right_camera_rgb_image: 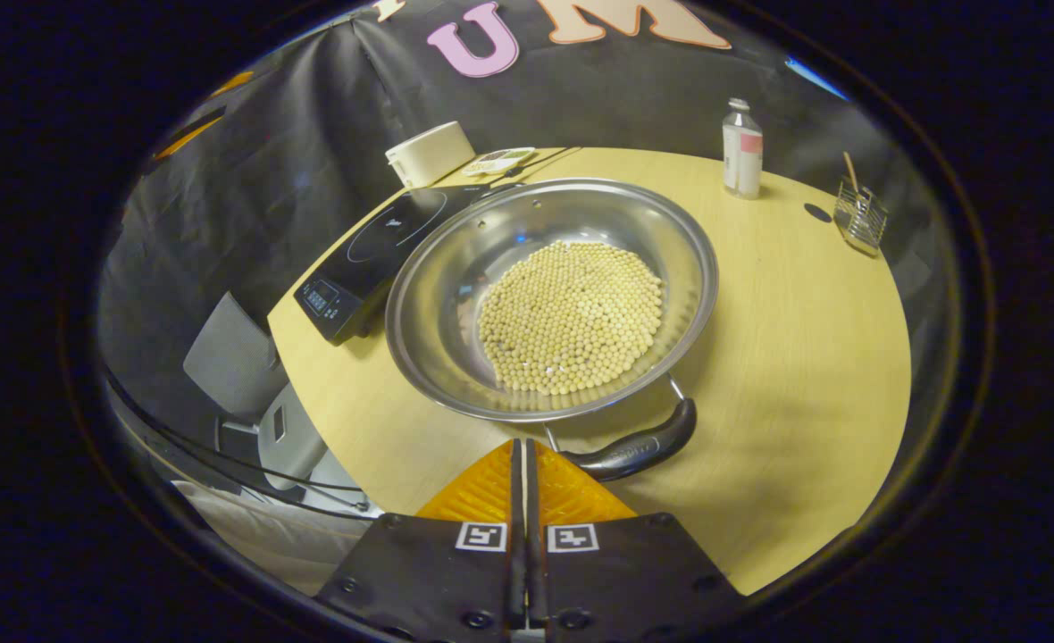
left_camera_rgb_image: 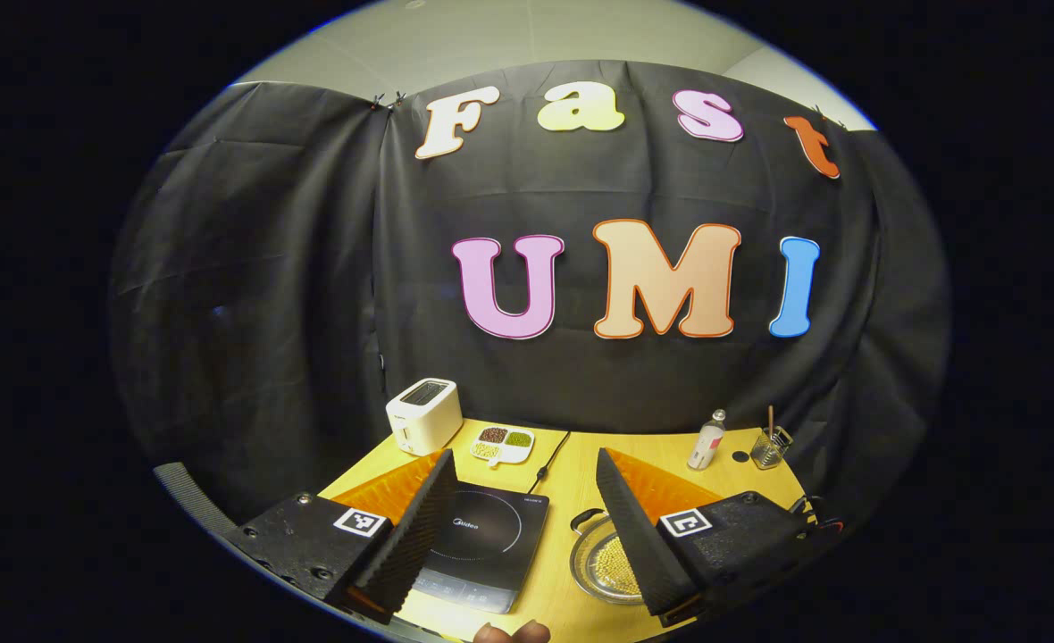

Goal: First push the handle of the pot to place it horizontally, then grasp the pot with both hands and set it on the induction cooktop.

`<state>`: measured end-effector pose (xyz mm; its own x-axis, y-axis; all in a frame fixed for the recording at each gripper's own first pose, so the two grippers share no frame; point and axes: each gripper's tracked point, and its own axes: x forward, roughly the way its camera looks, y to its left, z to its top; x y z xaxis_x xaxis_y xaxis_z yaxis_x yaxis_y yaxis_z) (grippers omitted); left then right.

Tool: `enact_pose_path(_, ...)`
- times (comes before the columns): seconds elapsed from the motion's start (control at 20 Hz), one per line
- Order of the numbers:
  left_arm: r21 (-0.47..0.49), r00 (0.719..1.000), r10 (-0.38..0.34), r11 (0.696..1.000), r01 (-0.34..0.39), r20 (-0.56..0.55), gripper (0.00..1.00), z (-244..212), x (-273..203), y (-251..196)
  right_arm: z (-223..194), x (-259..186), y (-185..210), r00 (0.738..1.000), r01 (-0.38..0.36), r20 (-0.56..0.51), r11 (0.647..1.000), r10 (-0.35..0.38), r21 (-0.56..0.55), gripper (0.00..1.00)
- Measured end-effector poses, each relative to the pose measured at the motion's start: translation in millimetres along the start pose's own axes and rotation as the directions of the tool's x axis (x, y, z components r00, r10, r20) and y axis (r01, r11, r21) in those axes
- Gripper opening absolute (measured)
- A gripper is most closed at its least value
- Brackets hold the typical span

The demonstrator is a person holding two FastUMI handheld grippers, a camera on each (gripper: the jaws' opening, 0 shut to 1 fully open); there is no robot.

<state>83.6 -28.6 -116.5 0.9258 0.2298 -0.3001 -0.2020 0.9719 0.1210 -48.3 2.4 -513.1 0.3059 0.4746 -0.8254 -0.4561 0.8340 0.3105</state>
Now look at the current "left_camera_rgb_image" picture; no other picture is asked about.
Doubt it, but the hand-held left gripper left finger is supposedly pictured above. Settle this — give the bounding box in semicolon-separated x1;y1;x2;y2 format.
223;449;459;624

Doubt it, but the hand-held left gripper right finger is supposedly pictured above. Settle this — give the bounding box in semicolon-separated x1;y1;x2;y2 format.
596;448;842;626

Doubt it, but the stainless steel pot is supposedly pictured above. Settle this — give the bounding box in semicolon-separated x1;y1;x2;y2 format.
569;507;648;606

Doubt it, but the black induction cooktop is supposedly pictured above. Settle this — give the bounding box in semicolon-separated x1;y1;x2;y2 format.
411;487;551;614

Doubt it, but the heap of yellow soybeans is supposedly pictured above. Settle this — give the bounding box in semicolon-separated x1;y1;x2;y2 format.
594;534;644;597

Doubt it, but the white toaster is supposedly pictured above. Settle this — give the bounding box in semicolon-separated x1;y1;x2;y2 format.
386;378;464;457

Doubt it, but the clear bottle pink label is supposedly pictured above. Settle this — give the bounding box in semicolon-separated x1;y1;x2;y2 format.
687;409;727;472

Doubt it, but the white divided bean dish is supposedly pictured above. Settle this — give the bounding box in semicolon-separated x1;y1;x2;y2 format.
470;426;536;469

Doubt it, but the black backdrop cloth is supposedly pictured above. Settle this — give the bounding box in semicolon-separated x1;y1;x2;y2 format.
109;60;952;537

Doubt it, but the black power cable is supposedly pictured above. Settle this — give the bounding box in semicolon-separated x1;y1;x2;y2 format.
527;431;573;495

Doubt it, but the wire mesh holder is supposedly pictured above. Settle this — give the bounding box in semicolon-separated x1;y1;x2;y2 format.
750;425;794;471

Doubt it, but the grey woven strap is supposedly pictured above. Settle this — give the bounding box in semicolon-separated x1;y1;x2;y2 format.
154;463;244;539

